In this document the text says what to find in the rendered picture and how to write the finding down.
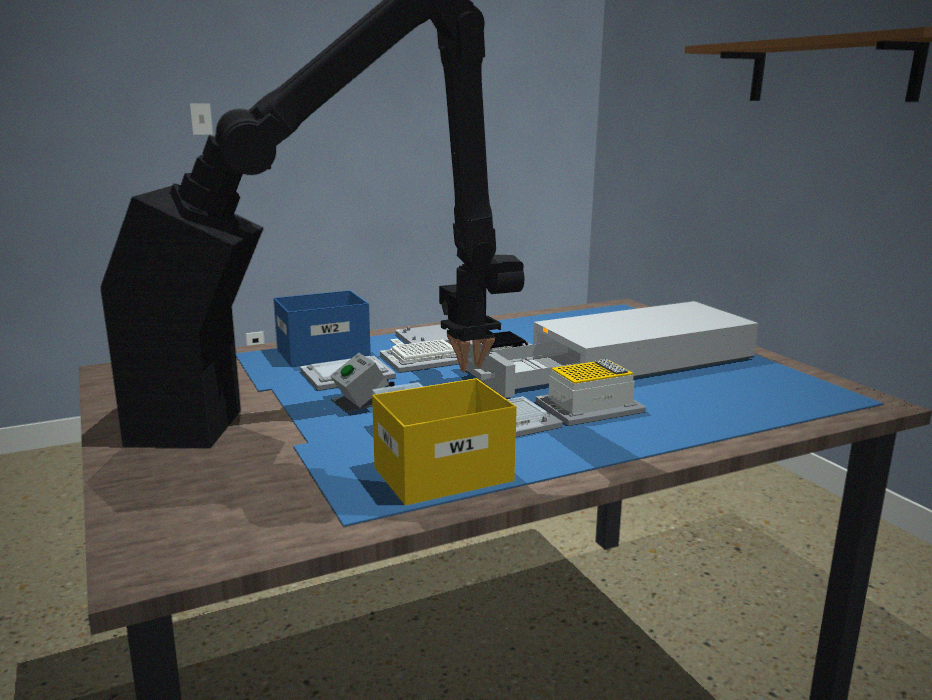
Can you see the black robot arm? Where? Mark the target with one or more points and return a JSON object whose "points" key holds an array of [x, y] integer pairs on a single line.
{"points": [[247, 139]]}

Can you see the yellow open-top bin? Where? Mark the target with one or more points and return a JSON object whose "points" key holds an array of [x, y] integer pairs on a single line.
{"points": [[448, 452]]}

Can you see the blue bench mat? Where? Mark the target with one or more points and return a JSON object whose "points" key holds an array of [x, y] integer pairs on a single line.
{"points": [[684, 409]]}

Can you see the blue open-top bin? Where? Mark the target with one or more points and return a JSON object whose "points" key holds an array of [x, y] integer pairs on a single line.
{"points": [[322, 327]]}

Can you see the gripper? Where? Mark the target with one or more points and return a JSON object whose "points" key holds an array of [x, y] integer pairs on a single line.
{"points": [[472, 324]]}

